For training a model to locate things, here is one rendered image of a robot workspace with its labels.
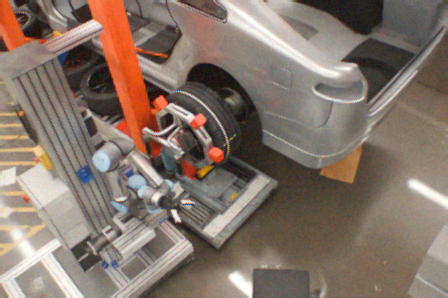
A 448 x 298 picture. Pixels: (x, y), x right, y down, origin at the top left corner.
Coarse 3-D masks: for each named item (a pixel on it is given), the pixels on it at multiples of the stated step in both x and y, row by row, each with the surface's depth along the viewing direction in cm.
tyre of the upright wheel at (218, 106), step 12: (192, 84) 339; (168, 96) 340; (180, 96) 330; (204, 96) 329; (216, 96) 330; (192, 108) 323; (204, 108) 323; (216, 108) 326; (228, 108) 331; (216, 120) 324; (228, 120) 330; (216, 132) 324; (228, 132) 331; (240, 132) 342; (216, 144) 331
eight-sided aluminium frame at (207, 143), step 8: (160, 112) 342; (176, 112) 326; (184, 112) 326; (160, 120) 352; (184, 120) 323; (160, 128) 359; (192, 128) 323; (200, 128) 324; (168, 136) 368; (200, 136) 322; (208, 136) 325; (208, 144) 325; (184, 160) 365; (192, 160) 365; (208, 160) 336; (200, 168) 354
